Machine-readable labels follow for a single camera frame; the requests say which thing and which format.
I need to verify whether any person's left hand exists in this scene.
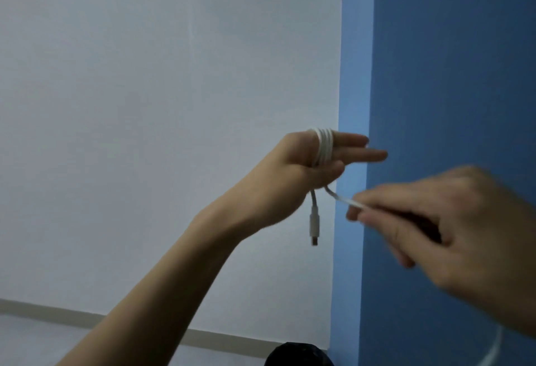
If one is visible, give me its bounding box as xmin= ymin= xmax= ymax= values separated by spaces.
xmin=200 ymin=131 xmax=388 ymax=240

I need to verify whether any person's right hand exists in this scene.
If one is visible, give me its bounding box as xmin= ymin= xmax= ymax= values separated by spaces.
xmin=347 ymin=165 xmax=536 ymax=338

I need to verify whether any white charging cable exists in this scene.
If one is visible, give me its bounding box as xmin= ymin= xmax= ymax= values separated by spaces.
xmin=308 ymin=127 xmax=504 ymax=366

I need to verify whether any person's left forearm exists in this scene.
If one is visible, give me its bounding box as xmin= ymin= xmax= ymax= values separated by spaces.
xmin=56 ymin=209 xmax=245 ymax=366

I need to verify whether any black round object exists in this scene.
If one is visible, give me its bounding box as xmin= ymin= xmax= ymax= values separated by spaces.
xmin=264 ymin=341 xmax=336 ymax=366

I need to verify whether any beige skirting board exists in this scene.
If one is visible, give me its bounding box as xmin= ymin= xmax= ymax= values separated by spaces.
xmin=0 ymin=298 xmax=285 ymax=359

